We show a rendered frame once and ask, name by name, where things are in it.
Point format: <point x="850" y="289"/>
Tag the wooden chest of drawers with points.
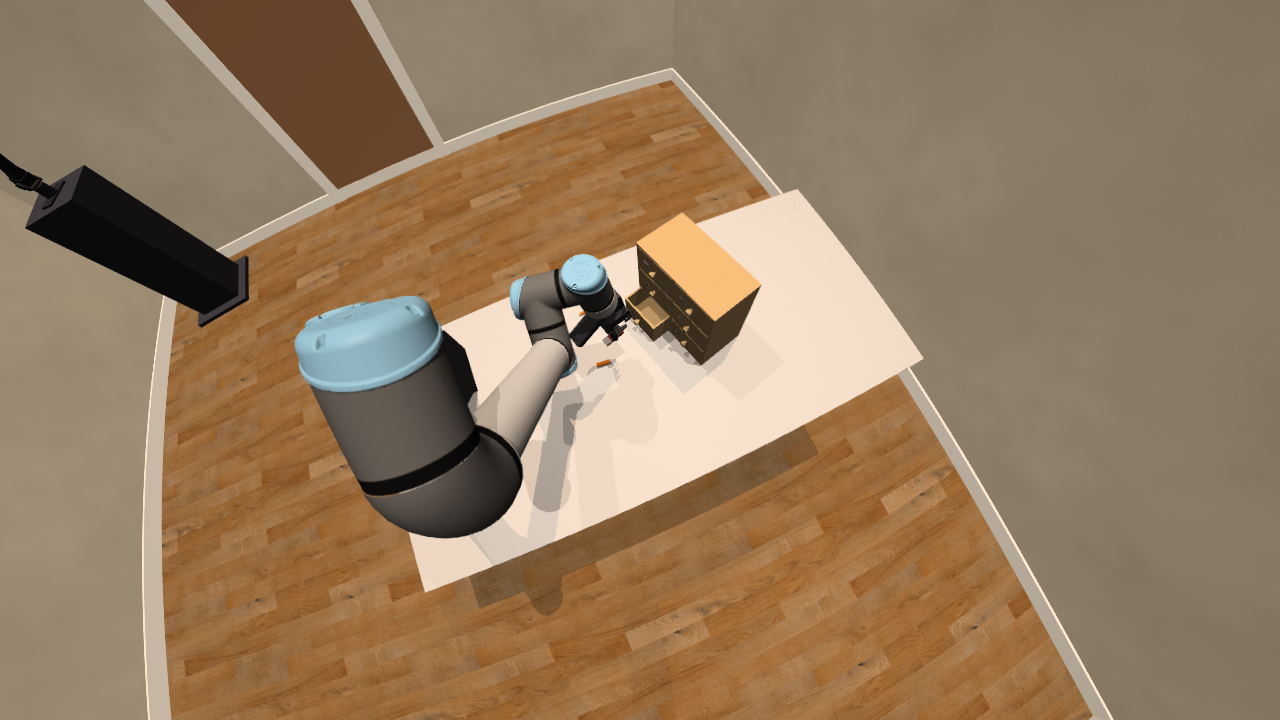
<point x="713" y="279"/>

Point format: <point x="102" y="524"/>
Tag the dark brown wooden drawer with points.
<point x="698" y="316"/>
<point x="685" y="323"/>
<point x="655" y="272"/>
<point x="686" y="341"/>
<point x="648" y="310"/>
<point x="663" y="300"/>

